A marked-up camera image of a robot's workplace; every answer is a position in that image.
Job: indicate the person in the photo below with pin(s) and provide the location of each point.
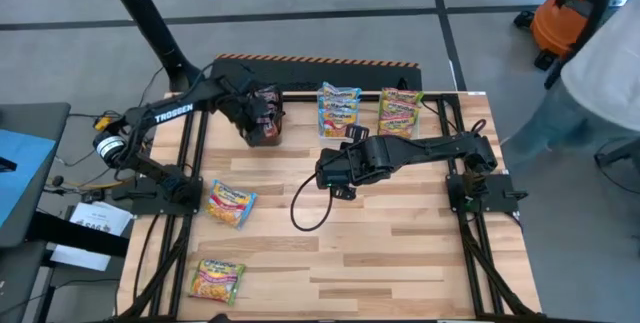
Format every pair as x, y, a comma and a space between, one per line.
600, 63

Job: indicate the black metal table frame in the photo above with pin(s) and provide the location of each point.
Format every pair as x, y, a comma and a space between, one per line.
295, 97

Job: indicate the grey chair base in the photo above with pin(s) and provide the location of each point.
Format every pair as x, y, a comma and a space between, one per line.
620, 155

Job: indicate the black striped floor mat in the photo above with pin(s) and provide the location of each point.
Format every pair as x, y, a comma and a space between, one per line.
300, 75

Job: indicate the orange vacuum cleaner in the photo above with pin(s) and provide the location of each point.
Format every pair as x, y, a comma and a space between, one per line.
560, 18

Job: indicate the dark translucent plastic bin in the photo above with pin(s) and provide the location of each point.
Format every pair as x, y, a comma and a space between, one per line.
246, 140

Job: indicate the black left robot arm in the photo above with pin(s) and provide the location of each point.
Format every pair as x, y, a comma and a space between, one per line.
170, 113

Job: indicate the blue desk mat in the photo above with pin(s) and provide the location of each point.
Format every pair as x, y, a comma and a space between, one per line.
25, 173

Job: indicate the lime chili shrimp ramen packet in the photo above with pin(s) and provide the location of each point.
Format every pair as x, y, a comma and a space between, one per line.
397, 127
402, 95
216, 281
400, 109

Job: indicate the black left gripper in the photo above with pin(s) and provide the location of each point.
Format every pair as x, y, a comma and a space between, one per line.
239, 100

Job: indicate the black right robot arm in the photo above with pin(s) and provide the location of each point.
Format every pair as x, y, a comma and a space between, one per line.
430, 150

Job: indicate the dark grey desk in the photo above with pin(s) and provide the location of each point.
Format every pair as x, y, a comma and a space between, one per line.
50, 118

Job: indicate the white paper sheet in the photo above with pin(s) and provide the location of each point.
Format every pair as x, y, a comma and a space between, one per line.
100, 215
80, 260

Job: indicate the clear plastic bin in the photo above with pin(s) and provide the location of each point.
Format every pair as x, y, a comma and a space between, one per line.
319, 113
421, 113

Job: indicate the black camera pole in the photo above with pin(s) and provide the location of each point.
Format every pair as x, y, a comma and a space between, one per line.
145, 18

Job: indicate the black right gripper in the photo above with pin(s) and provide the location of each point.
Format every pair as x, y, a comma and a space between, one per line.
345, 163

